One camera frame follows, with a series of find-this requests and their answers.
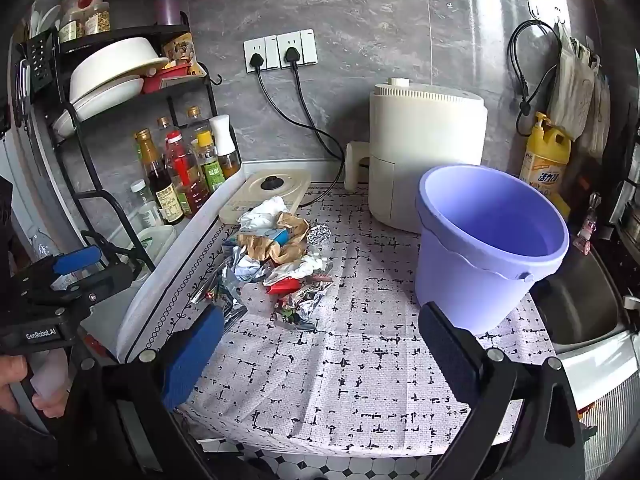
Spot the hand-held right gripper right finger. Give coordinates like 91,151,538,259
417,301,586,480

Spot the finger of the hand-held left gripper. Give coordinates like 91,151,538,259
47,261,136,313
12,245,103,303

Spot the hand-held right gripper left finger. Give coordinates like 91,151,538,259
65,305,226,480

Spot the purple plastic bucket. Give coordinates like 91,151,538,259
414,164,571,336

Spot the blue white medicine box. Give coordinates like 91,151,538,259
222,227,290,252

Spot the white tissue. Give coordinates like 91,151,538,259
239,196,291,231

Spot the brown paper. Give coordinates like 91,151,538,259
237,211,311,266

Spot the foil ball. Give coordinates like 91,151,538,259
303,224,332,247

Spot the person's left hand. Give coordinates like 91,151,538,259
0,350,71,423

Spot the clear water bottle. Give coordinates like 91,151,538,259
27,230,66,266

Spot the white plastic container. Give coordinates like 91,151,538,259
131,224,177,266

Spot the clear jar white cap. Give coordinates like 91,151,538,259
130,179,163,228

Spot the patterned white table mat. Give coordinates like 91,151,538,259
116,160,556,458

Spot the crumpled white blue wrapper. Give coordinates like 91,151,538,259
230,252,271,283

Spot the dark soy sauce bottle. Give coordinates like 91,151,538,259
134,128,186,226

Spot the red snack wrapper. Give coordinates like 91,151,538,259
265,275,333,296

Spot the crumpled printed wrapper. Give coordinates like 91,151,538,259
274,280,336,331

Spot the steel sink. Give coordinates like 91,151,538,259
532,245,631,356

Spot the yellow cap green label bottle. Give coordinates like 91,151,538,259
196,130,226,193

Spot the crumpled white paper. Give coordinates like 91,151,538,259
262,252,333,286

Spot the gold cap glass bottle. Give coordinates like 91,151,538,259
155,116,176,161
185,106,211,136

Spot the white plate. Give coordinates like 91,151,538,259
52,76,146,138

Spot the white top oil dispenser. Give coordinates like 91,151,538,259
209,114,242,179

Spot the black grater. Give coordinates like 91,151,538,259
25,30,61,96

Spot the red tray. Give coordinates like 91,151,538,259
142,60,206,95

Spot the large white bowl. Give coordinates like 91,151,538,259
69,36,170,103

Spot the yellow detergent bottle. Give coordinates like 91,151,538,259
519,111,572,201

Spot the spice jar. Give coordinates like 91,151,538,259
59,7,86,43
82,0,111,36

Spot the black metal dish rack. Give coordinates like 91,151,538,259
22,24,223,273

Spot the orange snack packet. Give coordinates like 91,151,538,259
162,32,196,66

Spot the pink bottle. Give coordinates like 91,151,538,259
156,0,181,26

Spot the hanging cloth bag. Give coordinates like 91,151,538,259
547,22,601,141
585,55,613,161

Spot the black power cable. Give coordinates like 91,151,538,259
256,67,347,186
291,64,347,207

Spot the looped black cord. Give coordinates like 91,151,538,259
507,19,558,137

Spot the white wall hook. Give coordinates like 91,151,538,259
527,0,571,26

